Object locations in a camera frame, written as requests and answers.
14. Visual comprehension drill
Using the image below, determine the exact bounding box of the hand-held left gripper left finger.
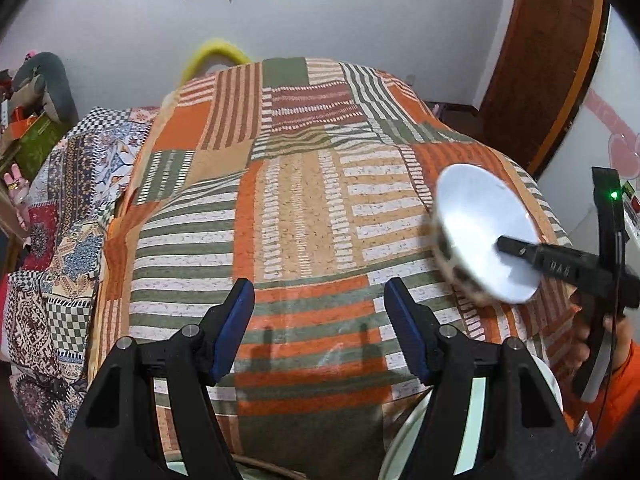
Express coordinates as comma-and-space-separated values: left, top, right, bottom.
57, 278, 256, 480

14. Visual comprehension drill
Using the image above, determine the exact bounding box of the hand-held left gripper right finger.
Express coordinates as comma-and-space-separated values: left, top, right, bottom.
384, 276, 583, 480

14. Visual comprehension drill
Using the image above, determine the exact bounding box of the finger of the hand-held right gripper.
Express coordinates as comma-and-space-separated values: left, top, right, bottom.
496, 235, 640, 308

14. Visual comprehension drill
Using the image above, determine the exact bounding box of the brown spotted white bowl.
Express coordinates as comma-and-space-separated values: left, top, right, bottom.
431, 162, 542, 306

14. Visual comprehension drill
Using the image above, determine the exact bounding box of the large white plate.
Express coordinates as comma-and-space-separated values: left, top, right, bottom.
377, 355, 563, 480

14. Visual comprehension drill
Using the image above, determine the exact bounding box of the person's right forearm orange sleeve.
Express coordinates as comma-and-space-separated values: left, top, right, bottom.
585, 337, 640, 456

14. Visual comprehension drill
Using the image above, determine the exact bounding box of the person's right hand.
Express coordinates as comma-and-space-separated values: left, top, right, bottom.
565, 290, 633, 378

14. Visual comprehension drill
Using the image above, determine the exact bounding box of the white cabinet with pink sticker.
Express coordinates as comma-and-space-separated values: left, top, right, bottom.
537, 7, 640, 241

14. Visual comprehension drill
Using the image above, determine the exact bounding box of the orange striped patchwork tablecloth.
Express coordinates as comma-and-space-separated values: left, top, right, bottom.
87, 56, 578, 480

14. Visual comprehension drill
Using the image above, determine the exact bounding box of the brown wooden door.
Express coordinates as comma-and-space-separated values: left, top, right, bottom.
477, 0, 610, 178

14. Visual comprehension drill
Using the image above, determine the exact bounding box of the multicolour patterned patchwork blanket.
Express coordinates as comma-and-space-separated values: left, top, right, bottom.
0, 105, 168, 461

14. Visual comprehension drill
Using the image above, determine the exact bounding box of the pink doll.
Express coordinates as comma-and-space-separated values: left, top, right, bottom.
2, 162, 33, 226

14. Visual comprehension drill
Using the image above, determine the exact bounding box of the green box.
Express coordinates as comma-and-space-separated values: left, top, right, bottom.
14, 112, 72, 181

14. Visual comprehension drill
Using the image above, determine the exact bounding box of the grey stuffed toy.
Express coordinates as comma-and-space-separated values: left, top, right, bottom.
10, 51, 80, 123

